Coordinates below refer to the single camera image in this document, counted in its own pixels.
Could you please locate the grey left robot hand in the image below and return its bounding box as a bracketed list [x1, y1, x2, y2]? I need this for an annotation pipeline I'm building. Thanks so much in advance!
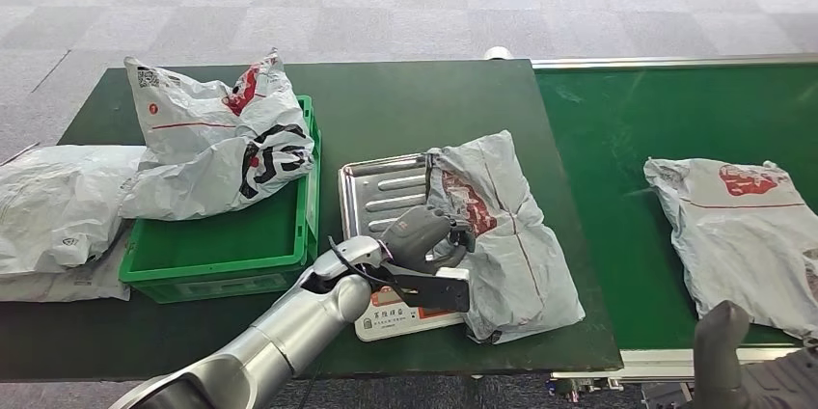
[380, 204, 477, 276]

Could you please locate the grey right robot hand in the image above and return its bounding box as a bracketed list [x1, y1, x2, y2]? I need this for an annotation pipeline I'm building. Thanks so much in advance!
[693, 300, 818, 409]

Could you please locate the grey parcel with red print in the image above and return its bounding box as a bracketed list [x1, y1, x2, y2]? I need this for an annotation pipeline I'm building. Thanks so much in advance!
[424, 129, 586, 345]

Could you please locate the white parcel with black print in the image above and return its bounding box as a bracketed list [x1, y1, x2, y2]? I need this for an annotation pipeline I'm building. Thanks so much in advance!
[120, 49, 316, 222]

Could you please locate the grey parcel with red stripe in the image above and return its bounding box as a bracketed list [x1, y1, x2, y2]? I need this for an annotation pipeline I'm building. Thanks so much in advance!
[643, 157, 818, 341]

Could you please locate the green conveyor belt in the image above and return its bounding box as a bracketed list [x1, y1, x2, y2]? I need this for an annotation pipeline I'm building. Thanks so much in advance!
[532, 64, 818, 351]

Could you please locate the flat pale plastic parcel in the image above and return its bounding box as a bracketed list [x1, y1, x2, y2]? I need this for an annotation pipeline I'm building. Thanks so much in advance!
[0, 227, 132, 303]

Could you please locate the white crumpled plastic parcel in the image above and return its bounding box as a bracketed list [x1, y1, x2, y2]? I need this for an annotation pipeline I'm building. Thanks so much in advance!
[0, 145, 149, 278]

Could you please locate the white electronic weighing scale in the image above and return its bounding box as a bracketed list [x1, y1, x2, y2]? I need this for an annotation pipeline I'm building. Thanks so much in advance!
[337, 153, 471, 343]

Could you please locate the dark green table board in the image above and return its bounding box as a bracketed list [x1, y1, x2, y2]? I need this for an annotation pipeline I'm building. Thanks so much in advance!
[0, 59, 624, 383]

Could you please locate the green plastic crate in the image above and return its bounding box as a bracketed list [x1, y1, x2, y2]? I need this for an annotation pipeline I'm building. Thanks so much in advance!
[118, 95, 322, 304]

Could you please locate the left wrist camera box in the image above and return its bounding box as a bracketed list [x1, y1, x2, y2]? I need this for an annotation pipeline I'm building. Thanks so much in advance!
[383, 261, 473, 314]

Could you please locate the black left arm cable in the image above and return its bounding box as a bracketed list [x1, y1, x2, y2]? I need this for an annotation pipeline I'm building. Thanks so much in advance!
[327, 236, 410, 305]

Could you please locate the aluminium conveyor side rail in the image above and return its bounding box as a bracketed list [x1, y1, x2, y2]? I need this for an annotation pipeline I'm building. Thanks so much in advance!
[548, 346, 806, 402]
[529, 53, 818, 70]

